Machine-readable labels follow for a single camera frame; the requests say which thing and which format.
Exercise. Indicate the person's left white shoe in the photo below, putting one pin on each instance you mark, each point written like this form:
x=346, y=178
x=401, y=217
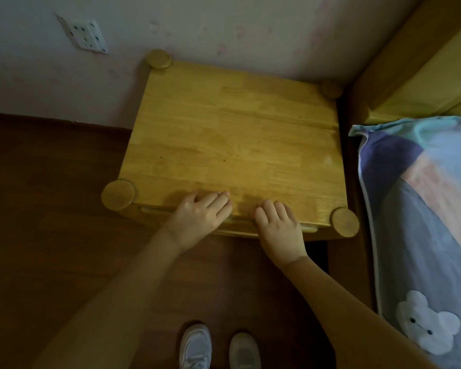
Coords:
x=195, y=343

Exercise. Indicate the person's right hand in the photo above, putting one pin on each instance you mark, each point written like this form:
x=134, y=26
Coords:
x=282, y=238

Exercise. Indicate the yellow wooden headboard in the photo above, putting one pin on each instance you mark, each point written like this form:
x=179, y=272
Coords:
x=418, y=65

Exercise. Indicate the white wall socket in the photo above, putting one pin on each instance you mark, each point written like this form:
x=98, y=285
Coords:
x=84, y=33

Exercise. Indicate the person's left hand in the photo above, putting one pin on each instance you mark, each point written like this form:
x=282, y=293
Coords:
x=198, y=219

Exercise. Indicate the yellow wooden nightstand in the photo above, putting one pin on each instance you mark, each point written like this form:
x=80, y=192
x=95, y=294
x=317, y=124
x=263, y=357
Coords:
x=234, y=134

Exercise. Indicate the person's right white shoe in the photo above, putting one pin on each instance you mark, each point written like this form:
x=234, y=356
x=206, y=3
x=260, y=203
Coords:
x=245, y=351

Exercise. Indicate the person's right forearm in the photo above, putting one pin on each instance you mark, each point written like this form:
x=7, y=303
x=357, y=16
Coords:
x=353, y=322

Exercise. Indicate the pastel patchwork bed sheet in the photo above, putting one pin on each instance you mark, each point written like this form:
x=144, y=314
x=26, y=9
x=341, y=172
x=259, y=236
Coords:
x=418, y=226

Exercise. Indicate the person's left forearm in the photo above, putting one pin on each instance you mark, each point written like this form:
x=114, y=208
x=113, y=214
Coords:
x=111, y=307

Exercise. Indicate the person's white shoe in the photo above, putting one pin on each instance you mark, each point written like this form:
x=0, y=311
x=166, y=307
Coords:
x=195, y=343
x=245, y=351

